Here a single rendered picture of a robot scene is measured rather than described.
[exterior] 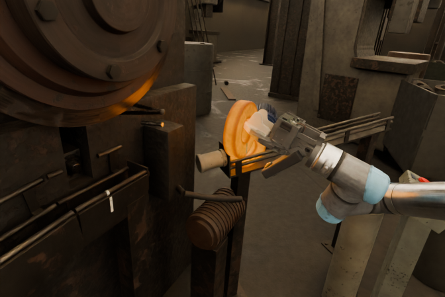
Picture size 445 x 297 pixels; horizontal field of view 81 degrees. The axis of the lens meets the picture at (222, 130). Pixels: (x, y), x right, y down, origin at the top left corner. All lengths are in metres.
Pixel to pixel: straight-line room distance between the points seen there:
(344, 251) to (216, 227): 0.54
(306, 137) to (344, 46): 2.43
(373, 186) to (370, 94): 2.36
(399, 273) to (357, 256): 0.16
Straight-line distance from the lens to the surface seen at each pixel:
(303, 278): 1.46
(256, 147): 0.90
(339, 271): 1.24
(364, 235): 1.11
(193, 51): 3.21
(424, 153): 2.42
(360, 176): 0.63
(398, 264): 1.23
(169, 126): 0.77
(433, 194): 0.67
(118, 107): 0.60
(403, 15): 2.69
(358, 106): 3.00
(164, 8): 0.56
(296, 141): 0.64
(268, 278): 1.42
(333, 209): 0.71
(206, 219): 0.84
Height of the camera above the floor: 1.07
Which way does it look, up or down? 21 degrees down
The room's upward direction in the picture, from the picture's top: 4 degrees clockwise
